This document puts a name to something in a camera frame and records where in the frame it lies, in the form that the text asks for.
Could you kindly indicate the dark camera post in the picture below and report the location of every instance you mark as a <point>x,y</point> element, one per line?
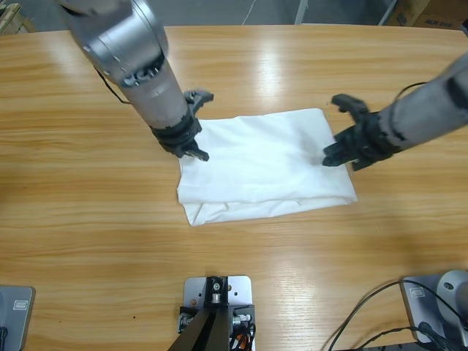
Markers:
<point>204,332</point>

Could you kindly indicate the white t-shirt with black logo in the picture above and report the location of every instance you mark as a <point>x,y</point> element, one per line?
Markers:
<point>263,172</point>

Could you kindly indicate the tan cardboard box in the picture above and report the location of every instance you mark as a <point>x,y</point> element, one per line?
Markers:
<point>409,14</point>

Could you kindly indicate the wooden pallet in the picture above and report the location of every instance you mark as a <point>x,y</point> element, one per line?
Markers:
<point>14,18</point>

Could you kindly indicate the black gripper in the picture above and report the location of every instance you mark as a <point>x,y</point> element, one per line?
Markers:
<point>179,135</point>
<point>369,142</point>

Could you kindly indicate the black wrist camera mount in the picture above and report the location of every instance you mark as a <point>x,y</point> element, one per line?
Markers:
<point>349,104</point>
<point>199,97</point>

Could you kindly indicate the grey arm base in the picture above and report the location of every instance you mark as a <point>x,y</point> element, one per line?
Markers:
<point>449,292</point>
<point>18,325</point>

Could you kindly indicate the white metal frame leg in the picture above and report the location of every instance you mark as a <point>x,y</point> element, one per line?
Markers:
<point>388,11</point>
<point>301,11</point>

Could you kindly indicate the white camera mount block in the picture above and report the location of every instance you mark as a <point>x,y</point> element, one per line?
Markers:
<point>241,289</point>

